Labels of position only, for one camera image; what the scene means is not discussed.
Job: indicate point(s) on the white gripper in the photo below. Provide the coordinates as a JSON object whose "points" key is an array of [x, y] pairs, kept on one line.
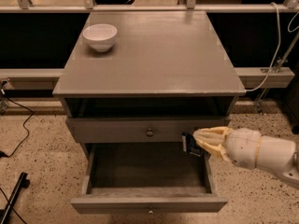
{"points": [[242, 147]]}

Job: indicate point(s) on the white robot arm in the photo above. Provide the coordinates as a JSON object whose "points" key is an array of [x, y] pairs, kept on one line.
{"points": [[279, 157]]}

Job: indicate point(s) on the round brass drawer knob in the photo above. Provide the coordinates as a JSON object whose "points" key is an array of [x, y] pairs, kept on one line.
{"points": [[149, 132]]}

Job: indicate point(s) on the open grey middle drawer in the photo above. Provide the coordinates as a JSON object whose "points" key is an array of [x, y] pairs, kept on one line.
{"points": [[147, 178]]}

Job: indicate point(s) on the closed grey top drawer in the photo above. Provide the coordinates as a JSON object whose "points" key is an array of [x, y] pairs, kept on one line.
{"points": [[132, 130]]}

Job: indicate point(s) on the grey wooden drawer cabinet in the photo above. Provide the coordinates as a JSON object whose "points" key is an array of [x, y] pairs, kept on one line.
{"points": [[163, 65]]}

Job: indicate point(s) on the white ceramic bowl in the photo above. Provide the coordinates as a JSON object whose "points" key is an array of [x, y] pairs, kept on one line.
{"points": [[100, 37]]}

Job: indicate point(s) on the black metal stand leg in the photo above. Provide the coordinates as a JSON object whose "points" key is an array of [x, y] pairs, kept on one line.
{"points": [[22, 183]]}

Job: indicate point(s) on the metal railing frame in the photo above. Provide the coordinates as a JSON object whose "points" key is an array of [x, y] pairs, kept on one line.
{"points": [[140, 6]]}

